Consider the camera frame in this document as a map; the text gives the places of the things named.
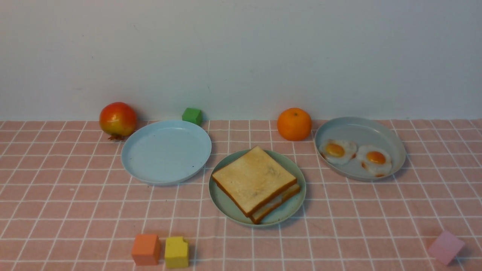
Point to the fried egg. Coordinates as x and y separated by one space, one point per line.
338 152
276 202
376 161

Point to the pink checked tablecloth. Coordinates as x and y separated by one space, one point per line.
67 204

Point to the yellow foam cube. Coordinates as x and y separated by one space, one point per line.
176 254

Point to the orange foam cube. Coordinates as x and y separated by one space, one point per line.
146 250

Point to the light blue bread plate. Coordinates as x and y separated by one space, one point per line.
167 152

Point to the teal centre plate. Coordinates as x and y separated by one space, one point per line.
285 211

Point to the grey-blue egg plate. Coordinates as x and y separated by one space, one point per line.
362 132

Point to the pink foam cube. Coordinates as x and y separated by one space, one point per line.
446 247

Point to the toast slice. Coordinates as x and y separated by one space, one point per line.
253 179
265 210

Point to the orange fruit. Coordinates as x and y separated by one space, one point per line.
294 124

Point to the green foam cube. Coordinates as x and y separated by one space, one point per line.
193 115

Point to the red pomegranate fruit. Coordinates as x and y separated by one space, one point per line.
118 120

